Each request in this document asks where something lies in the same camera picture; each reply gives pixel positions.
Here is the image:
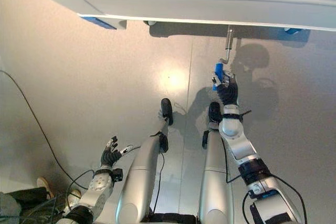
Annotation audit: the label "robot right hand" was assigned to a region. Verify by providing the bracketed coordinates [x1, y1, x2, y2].
[211, 71, 240, 107]

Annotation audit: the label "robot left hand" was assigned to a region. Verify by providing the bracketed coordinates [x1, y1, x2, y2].
[100, 136, 134, 169]

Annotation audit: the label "bed crank with blue handle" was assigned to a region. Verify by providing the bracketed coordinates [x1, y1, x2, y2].
[212, 25, 234, 92]

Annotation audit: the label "blue bed caster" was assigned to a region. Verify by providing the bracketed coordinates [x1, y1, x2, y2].
[283, 27, 302, 35]
[80, 16, 118, 30]

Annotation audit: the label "robot left leg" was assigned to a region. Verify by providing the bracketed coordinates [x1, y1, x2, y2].
[115, 98, 174, 223]

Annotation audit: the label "robot leg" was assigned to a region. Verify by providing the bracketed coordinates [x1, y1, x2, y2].
[115, 98, 174, 223]
[198, 102, 235, 224]

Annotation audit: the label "robot right leg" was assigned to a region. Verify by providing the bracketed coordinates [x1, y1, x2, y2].
[198, 102, 235, 224]

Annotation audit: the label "person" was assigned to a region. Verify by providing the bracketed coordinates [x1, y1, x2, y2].
[0, 177, 82, 224]

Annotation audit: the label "black floor cable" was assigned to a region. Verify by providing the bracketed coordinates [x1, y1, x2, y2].
[0, 70, 95, 190]

